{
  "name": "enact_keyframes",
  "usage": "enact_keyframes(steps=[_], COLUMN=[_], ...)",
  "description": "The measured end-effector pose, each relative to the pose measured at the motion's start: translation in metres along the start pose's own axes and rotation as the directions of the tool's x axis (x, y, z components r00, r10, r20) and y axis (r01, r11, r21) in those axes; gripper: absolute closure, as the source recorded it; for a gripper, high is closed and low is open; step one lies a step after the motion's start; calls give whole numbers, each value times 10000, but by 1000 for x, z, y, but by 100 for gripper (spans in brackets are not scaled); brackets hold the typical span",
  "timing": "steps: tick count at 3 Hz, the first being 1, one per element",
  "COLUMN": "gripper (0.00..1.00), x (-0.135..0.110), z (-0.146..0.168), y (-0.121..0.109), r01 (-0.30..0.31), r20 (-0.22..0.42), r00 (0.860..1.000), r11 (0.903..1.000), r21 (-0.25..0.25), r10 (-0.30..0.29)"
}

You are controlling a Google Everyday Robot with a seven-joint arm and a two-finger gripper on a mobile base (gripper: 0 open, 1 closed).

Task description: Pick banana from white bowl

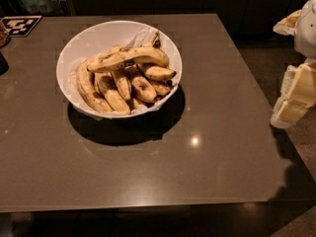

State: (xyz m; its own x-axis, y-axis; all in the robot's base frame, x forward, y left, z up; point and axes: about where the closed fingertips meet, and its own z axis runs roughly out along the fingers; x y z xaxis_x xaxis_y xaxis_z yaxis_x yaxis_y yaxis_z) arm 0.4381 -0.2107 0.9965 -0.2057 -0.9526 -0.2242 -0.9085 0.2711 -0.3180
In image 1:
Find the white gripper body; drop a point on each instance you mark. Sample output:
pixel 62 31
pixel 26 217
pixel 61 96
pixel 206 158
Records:
pixel 306 30

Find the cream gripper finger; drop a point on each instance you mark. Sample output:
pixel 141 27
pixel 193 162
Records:
pixel 286 26
pixel 297 94

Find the long banana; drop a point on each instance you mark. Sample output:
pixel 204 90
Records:
pixel 129 57

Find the rear banana with stem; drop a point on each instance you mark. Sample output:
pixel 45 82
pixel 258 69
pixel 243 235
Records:
pixel 153 42

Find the small lower right banana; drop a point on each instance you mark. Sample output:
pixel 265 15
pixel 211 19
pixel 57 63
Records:
pixel 161 88

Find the right short banana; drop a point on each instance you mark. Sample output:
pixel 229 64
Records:
pixel 157 73

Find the spotted center banana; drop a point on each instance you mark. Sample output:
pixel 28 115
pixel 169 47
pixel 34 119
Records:
pixel 144 91

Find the middle banana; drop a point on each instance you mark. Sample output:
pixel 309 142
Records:
pixel 122 83

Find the white bowl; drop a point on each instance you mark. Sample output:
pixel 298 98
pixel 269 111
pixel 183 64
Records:
pixel 119 70

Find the leftmost banana in bowl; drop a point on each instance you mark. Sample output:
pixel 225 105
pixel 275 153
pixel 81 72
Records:
pixel 85 85

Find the black white marker tag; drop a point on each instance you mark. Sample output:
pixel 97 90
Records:
pixel 20 26

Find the brown object at left edge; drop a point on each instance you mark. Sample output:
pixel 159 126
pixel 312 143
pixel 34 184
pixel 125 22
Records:
pixel 4 36

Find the dark object at left edge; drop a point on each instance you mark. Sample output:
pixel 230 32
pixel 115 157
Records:
pixel 3 64

